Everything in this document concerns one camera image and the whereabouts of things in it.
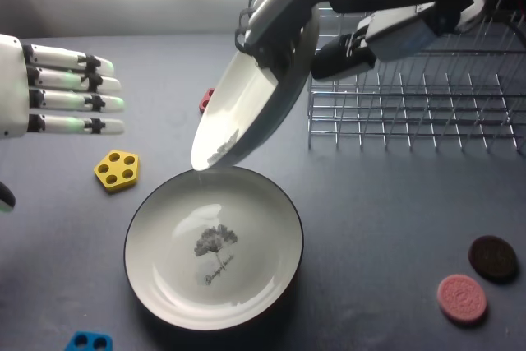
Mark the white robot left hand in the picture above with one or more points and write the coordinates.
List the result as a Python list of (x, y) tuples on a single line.
[(53, 98)]

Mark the plain white plate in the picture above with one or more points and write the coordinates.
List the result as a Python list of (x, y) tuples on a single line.
[(242, 112)]

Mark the black-rimmed white leaf plate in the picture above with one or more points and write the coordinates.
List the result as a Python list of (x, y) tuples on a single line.
[(185, 244)]

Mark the yellow pentagon block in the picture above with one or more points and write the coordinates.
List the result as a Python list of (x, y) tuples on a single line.
[(116, 167)]

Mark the red pentagon block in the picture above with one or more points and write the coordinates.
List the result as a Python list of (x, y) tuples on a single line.
[(205, 102)]

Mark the blue pentagon block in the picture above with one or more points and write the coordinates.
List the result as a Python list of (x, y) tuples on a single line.
[(74, 343)]

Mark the grey table cloth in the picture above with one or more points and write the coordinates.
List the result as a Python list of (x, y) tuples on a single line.
[(370, 203)]

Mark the pink sandwich cookie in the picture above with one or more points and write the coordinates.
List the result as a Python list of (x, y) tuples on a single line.
[(462, 297)]

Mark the brown sandwich cookie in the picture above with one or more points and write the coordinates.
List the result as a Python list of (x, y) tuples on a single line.
[(493, 258)]

